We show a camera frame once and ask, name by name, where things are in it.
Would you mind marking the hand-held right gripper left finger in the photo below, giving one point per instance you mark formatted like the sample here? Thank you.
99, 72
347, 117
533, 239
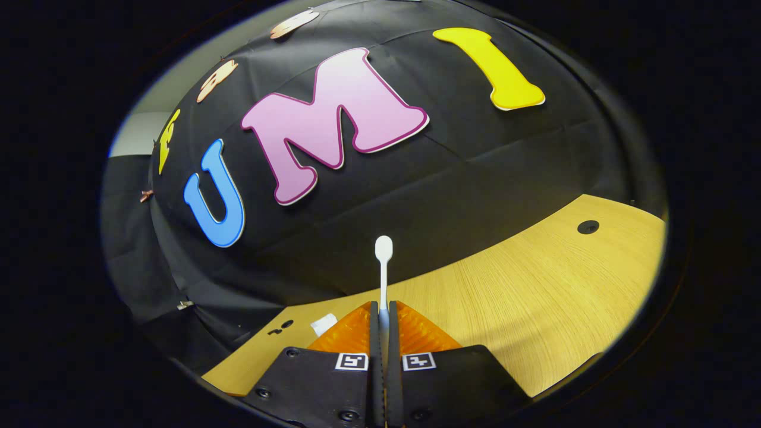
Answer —
315, 386

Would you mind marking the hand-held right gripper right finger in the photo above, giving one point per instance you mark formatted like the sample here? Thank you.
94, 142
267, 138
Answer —
458, 386

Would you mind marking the white toothpaste tube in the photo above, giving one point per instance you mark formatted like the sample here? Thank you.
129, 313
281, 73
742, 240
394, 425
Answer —
324, 324

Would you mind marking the white toothbrush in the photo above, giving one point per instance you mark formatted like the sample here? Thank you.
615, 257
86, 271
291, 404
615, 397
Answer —
383, 249

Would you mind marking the wooden desktop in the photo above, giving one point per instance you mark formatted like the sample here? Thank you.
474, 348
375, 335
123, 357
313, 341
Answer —
535, 297

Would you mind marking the silver cloth clip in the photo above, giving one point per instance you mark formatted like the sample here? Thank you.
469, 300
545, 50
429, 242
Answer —
185, 304

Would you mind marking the black backdrop cloth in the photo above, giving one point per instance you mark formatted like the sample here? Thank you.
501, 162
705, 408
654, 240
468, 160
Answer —
446, 178

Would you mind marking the copper cloth clip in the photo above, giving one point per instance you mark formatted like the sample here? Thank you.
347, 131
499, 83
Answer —
145, 195

